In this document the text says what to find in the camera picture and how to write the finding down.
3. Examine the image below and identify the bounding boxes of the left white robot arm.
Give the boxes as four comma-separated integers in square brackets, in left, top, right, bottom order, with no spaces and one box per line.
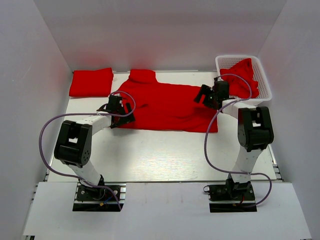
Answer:
[54,94,136,200]

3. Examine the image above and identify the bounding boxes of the red t shirts in basket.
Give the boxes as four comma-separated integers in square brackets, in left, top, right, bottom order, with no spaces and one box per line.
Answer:
[220,58,260,99]

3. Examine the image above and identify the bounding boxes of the red t shirt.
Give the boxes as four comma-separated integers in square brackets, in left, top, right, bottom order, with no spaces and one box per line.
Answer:
[69,67,114,98]
[119,69,218,133]

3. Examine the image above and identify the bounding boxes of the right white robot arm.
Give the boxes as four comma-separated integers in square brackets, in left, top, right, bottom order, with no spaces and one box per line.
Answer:
[194,76,274,200]

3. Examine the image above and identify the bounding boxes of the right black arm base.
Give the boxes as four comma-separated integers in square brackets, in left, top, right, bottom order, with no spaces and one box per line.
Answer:
[203,178,257,213]

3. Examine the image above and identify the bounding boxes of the folded red t shirt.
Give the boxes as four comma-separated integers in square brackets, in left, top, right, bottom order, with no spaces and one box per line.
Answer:
[69,67,114,98]

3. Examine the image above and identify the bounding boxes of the white plastic basket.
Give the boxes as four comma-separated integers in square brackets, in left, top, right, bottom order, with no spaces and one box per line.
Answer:
[215,54,273,105]

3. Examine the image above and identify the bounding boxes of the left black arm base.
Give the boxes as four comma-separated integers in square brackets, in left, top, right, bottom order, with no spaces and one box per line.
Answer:
[72,183,126,213]

